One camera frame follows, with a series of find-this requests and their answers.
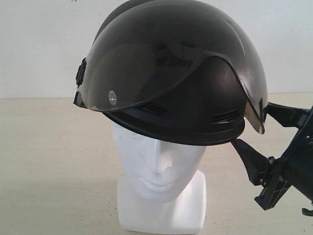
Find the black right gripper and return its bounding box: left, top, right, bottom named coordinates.
left=231, top=102, right=313, bottom=210

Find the black helmet with visor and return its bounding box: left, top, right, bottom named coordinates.
left=73, top=0, right=268, bottom=146

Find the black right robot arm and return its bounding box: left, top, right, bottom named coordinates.
left=231, top=103, right=313, bottom=211

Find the white mannequin head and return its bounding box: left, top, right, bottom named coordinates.
left=112, top=124, right=207, bottom=235

